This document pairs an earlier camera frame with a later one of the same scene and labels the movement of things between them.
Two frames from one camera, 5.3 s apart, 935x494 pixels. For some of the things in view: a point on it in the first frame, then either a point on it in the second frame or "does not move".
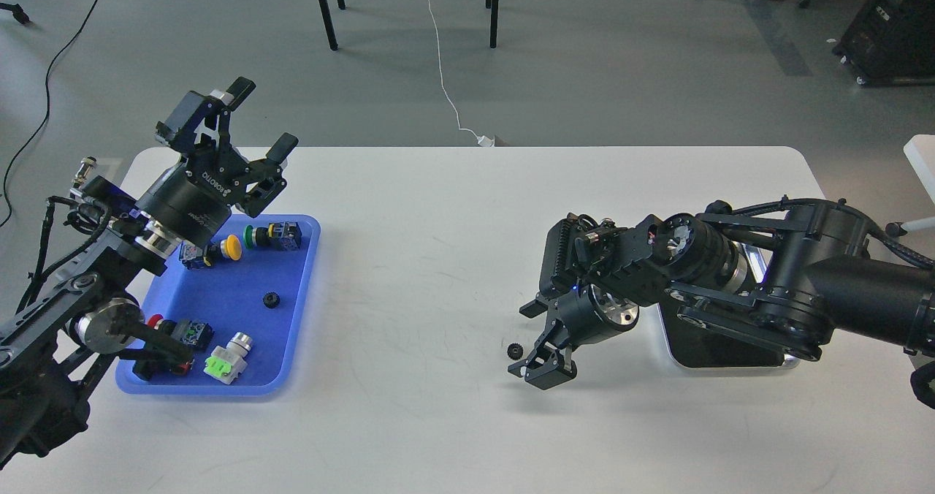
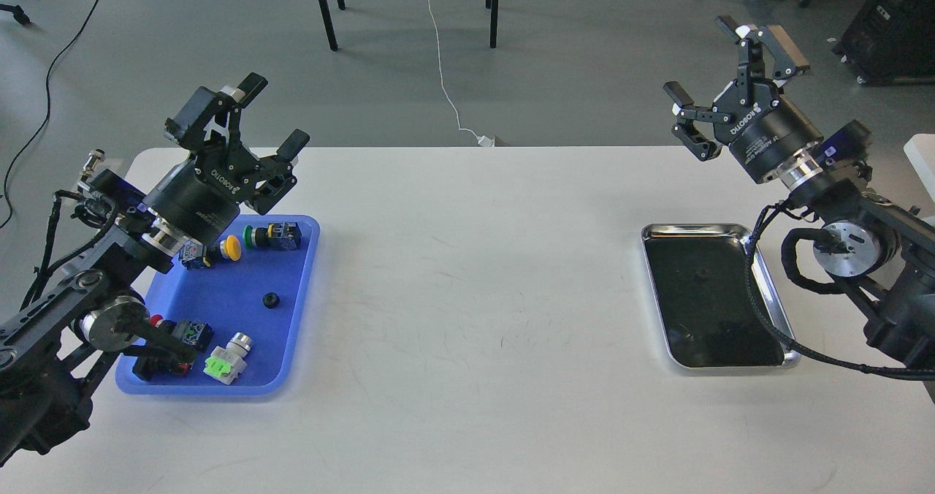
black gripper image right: (575, 318) to (761, 126)
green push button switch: (281, 235) does not move
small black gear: (271, 299) does not move
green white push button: (226, 362) does not move
